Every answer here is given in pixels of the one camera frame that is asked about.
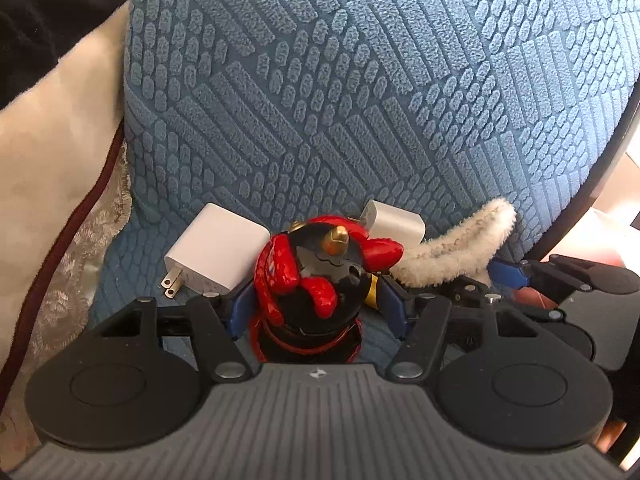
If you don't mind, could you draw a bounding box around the white fluffy plush toy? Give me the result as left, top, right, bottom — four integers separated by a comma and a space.
390, 197, 516, 288

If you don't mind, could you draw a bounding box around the red black toy figure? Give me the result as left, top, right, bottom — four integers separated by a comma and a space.
250, 214, 404, 364

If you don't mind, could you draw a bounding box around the small white charger plug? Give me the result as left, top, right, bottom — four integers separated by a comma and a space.
360, 200, 426, 248

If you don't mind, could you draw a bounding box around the large white charger plug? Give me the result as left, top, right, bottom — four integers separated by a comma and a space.
160, 203, 270, 299

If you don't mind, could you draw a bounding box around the pink storage box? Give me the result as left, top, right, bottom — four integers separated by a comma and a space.
540, 197, 639, 274

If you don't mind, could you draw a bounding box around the cream blanket with maroon trim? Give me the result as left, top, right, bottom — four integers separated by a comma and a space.
1, 0, 131, 469

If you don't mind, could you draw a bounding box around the blue textured chair cushion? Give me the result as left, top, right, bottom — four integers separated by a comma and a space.
89, 0, 640, 361

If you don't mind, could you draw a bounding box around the black chair frame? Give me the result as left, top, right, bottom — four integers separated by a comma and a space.
524, 80, 640, 260

